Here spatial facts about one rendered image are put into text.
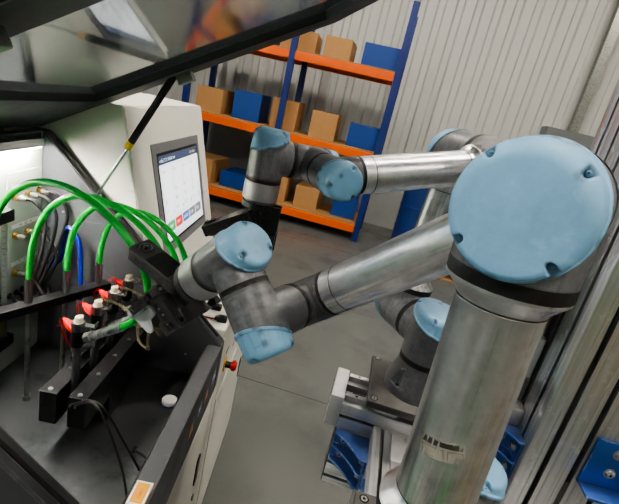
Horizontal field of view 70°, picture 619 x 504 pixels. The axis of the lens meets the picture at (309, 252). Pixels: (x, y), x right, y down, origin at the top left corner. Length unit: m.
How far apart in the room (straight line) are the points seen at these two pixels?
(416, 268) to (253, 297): 0.22
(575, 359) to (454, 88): 6.68
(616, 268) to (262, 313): 0.50
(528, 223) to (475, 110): 6.95
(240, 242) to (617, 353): 0.57
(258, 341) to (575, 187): 0.41
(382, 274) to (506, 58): 6.90
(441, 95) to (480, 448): 6.91
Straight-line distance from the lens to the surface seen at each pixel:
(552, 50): 7.57
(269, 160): 0.92
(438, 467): 0.51
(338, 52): 6.18
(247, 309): 0.61
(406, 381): 1.15
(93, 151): 1.33
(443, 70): 7.34
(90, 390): 1.12
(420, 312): 1.10
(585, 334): 0.79
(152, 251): 0.79
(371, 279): 0.63
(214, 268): 0.64
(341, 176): 0.81
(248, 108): 6.47
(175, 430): 1.07
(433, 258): 0.58
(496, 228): 0.39
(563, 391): 0.82
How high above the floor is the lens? 1.67
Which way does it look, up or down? 18 degrees down
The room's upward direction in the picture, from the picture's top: 13 degrees clockwise
